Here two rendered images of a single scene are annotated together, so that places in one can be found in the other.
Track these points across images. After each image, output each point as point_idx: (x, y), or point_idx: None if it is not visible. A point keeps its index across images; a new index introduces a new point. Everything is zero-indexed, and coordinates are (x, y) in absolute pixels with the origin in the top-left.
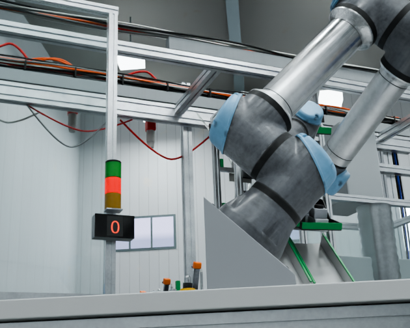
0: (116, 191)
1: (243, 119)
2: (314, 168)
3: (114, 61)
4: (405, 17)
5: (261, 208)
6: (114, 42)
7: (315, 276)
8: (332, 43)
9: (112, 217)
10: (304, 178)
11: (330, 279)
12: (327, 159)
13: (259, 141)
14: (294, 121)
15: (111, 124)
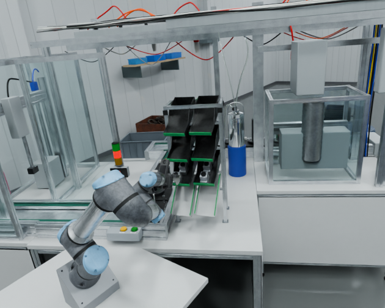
0: (117, 157)
1: (63, 244)
2: (87, 272)
3: (107, 87)
4: (116, 214)
5: (76, 277)
6: (105, 76)
7: (204, 201)
8: (90, 215)
9: (117, 169)
10: (85, 274)
11: (210, 205)
12: (91, 271)
13: (69, 254)
14: (138, 185)
15: (112, 122)
